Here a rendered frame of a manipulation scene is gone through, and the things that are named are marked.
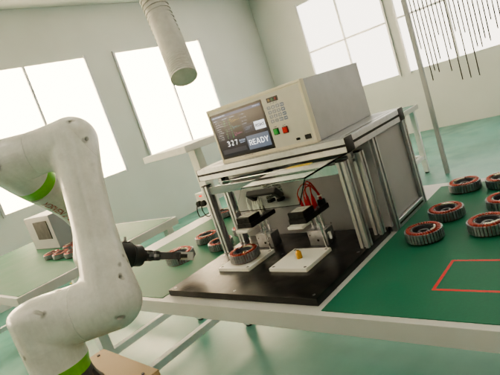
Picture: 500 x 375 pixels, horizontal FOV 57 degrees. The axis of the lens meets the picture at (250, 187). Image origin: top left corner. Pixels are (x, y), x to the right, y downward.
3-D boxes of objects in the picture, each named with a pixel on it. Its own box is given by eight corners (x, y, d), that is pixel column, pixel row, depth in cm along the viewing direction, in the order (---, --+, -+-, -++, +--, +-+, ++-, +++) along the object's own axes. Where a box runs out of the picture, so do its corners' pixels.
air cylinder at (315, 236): (329, 245, 153) (324, 230, 152) (310, 245, 158) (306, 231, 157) (336, 239, 156) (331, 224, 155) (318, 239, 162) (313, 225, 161)
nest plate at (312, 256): (307, 271, 136) (306, 268, 136) (269, 271, 147) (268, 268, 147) (332, 250, 147) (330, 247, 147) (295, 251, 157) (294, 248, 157)
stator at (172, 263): (179, 268, 164) (175, 259, 163) (162, 267, 172) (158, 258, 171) (202, 253, 172) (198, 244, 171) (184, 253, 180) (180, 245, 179)
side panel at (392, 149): (398, 231, 151) (372, 138, 145) (389, 231, 153) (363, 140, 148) (427, 201, 171) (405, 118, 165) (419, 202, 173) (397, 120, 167)
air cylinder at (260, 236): (274, 247, 169) (269, 234, 168) (259, 248, 174) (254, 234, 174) (282, 241, 173) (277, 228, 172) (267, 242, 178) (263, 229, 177)
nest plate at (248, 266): (248, 271, 153) (248, 268, 153) (219, 271, 163) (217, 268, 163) (274, 252, 164) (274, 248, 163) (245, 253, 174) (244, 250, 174)
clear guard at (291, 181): (299, 205, 119) (292, 184, 118) (235, 213, 135) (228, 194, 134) (356, 167, 142) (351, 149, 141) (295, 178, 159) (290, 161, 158)
